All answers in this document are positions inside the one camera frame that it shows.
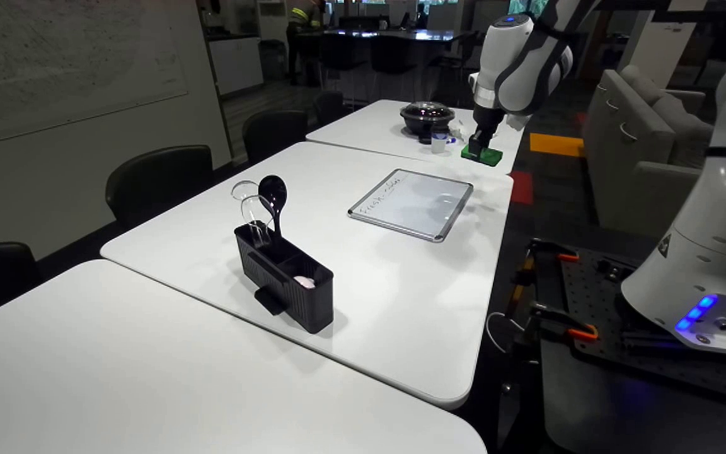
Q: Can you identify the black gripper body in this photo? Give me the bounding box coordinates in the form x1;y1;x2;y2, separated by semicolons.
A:
470;106;505;151

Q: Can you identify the small framed whiteboard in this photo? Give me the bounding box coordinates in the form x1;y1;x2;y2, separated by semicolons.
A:
349;170;474;242

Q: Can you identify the clear wire whisk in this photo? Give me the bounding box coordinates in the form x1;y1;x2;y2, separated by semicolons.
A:
233;179;273;242

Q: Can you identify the grey sofa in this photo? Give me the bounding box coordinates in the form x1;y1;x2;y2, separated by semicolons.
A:
582;65;712;239

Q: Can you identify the orange black clamp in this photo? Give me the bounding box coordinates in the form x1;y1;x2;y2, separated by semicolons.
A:
532;304;600;343

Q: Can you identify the black bowl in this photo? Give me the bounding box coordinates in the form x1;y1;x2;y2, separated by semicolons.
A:
402;101;455;142

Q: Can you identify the black chair near wall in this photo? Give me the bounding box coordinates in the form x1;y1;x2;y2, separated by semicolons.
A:
104;142;216;231

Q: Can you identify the green rectangular block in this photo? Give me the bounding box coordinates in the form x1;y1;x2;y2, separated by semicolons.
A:
462;146;501;167

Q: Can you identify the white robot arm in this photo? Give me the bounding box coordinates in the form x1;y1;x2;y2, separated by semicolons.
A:
621;74;726;357

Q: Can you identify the black utensil holder box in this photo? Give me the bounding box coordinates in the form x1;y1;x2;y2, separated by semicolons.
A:
234;223;332;334

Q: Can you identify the black spoon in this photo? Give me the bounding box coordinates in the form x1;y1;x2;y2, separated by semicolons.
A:
258;175;288;234

